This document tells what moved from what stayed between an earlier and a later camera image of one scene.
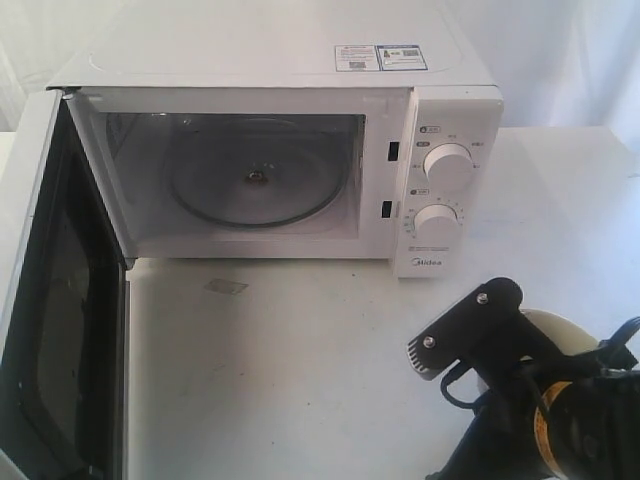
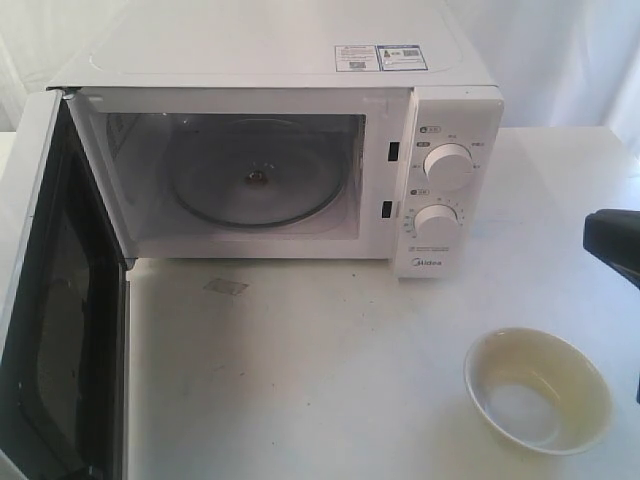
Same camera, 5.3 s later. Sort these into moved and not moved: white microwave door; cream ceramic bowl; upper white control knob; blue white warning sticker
Moved: cream ceramic bowl
Not moved: blue white warning sticker; white microwave door; upper white control knob
